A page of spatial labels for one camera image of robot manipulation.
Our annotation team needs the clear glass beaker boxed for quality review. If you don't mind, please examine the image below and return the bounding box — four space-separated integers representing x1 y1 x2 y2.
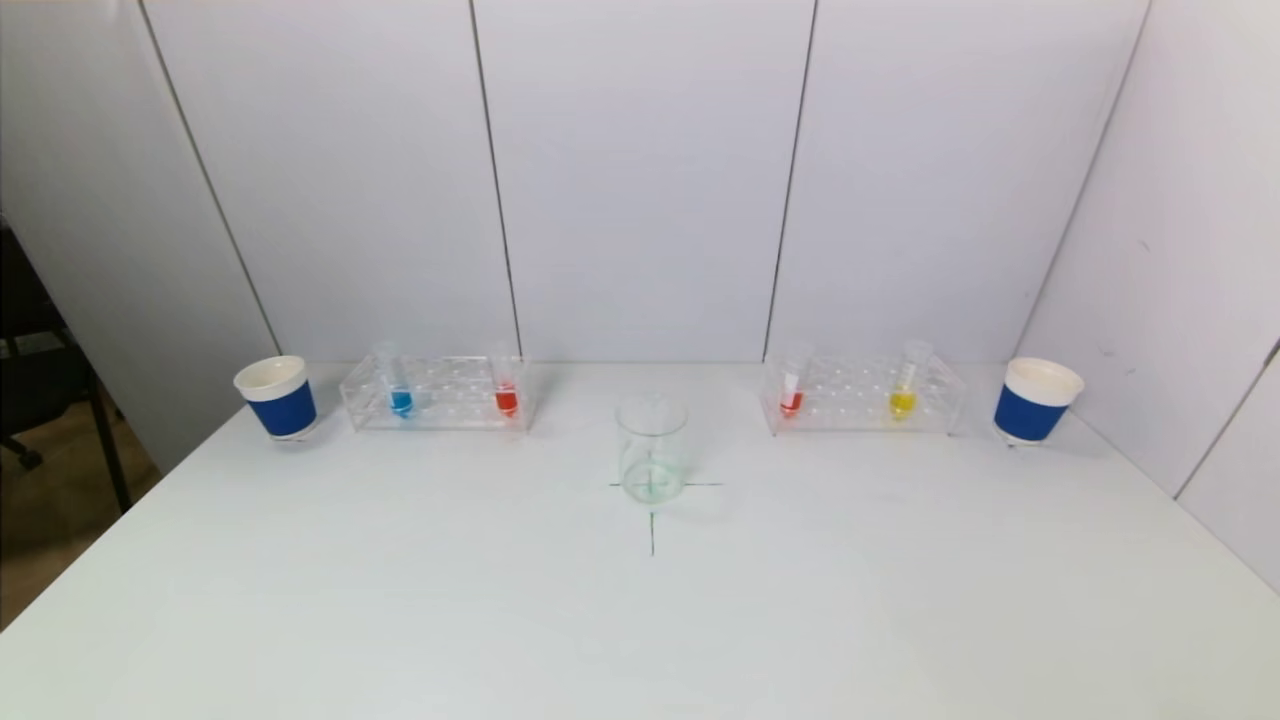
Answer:
615 392 690 506

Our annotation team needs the black office chair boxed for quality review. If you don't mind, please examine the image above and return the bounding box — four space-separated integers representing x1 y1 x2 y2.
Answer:
0 215 134 516

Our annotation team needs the clear acrylic test tube rack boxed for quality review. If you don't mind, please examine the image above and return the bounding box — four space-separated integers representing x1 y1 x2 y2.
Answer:
340 355 533 433
760 353 969 437

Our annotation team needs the blue-stained clear test tube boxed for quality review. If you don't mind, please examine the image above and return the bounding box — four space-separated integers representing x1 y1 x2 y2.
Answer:
375 340 417 419

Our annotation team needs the white paper cup blue sleeve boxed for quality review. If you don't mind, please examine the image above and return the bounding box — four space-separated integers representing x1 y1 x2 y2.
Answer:
233 355 320 443
993 357 1086 447

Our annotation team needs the test tube with yellow pigment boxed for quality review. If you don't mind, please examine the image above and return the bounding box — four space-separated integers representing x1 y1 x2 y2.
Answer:
888 338 935 422

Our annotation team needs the test tube with red pigment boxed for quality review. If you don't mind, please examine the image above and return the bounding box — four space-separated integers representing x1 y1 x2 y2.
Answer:
778 342 813 419
488 342 523 419

